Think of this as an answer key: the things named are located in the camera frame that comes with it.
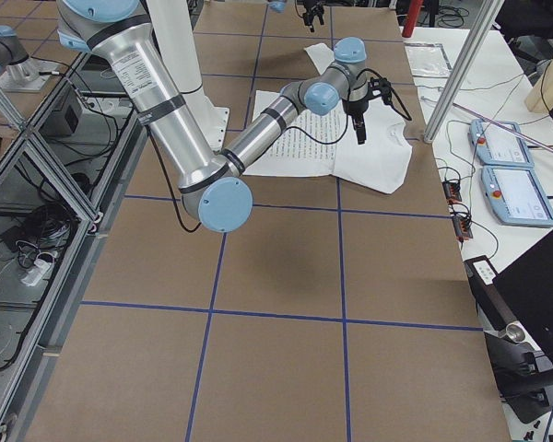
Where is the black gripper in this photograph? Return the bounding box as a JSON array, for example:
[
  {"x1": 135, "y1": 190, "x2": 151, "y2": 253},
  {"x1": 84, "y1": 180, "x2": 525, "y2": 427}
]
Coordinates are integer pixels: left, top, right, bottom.
[
  {"x1": 343, "y1": 77, "x2": 392, "y2": 145},
  {"x1": 301, "y1": 0, "x2": 324, "y2": 32}
]

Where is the white long-sleeve printed shirt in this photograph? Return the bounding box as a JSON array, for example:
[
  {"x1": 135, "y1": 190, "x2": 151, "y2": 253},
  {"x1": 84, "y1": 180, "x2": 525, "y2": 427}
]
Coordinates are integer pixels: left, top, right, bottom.
[{"x1": 240, "y1": 42, "x2": 414, "y2": 196}]

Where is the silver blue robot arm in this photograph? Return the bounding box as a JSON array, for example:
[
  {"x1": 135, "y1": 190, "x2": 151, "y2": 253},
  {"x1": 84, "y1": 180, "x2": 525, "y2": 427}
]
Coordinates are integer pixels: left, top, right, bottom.
[
  {"x1": 56, "y1": 1, "x2": 392, "y2": 233},
  {"x1": 267, "y1": 0, "x2": 324, "y2": 32}
]

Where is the clear plastic sheet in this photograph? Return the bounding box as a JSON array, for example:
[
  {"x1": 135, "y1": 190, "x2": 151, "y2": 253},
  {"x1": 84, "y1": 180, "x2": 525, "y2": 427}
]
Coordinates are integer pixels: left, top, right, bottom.
[{"x1": 405, "y1": 42, "x2": 453, "y2": 78}]

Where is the red cylinder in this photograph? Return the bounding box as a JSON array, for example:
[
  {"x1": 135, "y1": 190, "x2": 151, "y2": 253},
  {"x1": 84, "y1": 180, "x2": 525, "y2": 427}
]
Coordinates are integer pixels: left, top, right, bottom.
[{"x1": 402, "y1": 0, "x2": 424, "y2": 38}]

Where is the orange black electronics board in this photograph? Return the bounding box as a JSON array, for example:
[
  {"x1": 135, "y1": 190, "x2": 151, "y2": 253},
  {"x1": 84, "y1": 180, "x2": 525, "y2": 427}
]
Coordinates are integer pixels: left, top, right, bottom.
[{"x1": 442, "y1": 180, "x2": 463, "y2": 204}]

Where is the upper blue teach pendant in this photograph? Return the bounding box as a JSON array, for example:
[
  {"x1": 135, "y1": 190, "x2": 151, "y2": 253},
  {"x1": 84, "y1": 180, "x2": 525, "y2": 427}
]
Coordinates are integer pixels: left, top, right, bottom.
[{"x1": 469, "y1": 119, "x2": 534, "y2": 169}]

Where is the blue teach pendant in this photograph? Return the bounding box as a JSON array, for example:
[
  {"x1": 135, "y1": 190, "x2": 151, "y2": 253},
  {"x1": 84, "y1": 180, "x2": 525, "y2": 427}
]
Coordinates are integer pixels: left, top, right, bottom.
[
  {"x1": 481, "y1": 166, "x2": 553, "y2": 227},
  {"x1": 469, "y1": 119, "x2": 534, "y2": 169}
]

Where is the lower blue teach pendant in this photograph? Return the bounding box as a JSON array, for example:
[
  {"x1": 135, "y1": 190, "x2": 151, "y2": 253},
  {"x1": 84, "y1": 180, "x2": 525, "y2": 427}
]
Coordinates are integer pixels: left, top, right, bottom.
[{"x1": 481, "y1": 166, "x2": 553, "y2": 227}]

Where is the black laptop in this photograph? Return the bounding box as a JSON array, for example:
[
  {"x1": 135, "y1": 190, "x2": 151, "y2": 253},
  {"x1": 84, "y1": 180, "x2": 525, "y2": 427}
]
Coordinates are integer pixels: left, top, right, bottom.
[{"x1": 493, "y1": 229, "x2": 553, "y2": 363}]

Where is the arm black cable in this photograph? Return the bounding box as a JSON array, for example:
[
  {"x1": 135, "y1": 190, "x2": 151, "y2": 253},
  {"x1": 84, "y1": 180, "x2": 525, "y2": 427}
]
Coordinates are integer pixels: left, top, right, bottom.
[{"x1": 172, "y1": 67, "x2": 414, "y2": 233}]

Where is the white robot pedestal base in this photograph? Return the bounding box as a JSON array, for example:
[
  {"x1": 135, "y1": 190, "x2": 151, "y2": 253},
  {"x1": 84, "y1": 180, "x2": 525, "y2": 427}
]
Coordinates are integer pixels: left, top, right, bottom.
[{"x1": 147, "y1": 0, "x2": 229, "y2": 152}]

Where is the aluminium frame post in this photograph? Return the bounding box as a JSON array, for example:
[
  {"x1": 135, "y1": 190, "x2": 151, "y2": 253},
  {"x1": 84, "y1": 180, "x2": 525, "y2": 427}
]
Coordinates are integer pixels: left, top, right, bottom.
[{"x1": 423, "y1": 0, "x2": 504, "y2": 144}]

